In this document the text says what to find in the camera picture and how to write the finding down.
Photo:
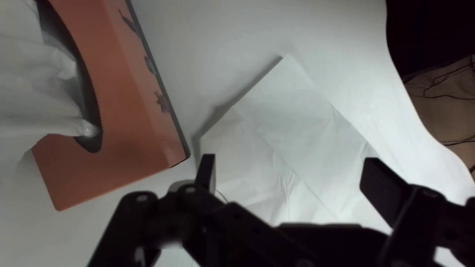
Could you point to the orange tissue box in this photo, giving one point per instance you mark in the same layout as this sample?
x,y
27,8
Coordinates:
x,y
128,119

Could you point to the loose flat white tissue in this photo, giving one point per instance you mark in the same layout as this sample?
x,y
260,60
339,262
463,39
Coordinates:
x,y
297,134

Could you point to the white tissue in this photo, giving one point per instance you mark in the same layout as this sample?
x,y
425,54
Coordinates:
x,y
297,134
39,94

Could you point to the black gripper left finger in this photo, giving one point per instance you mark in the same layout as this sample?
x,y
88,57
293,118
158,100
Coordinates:
x,y
207,173

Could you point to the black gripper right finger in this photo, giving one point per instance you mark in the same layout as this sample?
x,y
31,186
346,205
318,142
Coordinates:
x,y
383,191

